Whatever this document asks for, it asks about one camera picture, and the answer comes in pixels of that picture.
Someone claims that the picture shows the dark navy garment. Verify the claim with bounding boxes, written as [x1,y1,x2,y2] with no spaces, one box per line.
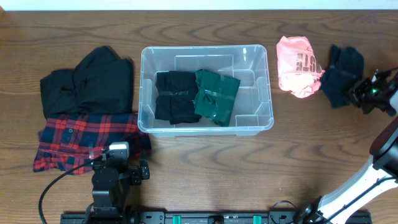
[320,45,364,109]

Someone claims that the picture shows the red navy plaid shirt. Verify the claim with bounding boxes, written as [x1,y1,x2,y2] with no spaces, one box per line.
[33,113,152,172]

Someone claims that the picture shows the pink printed t-shirt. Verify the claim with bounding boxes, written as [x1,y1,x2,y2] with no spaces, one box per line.
[276,36,325,98]

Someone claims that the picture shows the black taped garment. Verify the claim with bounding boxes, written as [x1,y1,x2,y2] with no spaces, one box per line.
[155,71,201,125]

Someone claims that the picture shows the large black garment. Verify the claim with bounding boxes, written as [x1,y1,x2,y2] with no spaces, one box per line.
[40,46,134,118]

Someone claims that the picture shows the dark green taped garment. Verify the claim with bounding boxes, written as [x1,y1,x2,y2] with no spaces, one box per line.
[193,69,241,127]

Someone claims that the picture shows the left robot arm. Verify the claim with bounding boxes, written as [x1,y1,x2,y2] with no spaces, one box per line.
[91,149,150,219]

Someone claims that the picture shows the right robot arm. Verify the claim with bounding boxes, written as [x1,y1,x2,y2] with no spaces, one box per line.
[293,68,397,223]

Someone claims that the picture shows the clear plastic storage bin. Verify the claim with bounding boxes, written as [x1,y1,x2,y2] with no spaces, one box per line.
[137,44,274,138]

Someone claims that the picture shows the black mounting rail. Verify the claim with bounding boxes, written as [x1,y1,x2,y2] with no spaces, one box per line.
[60,211,373,224]

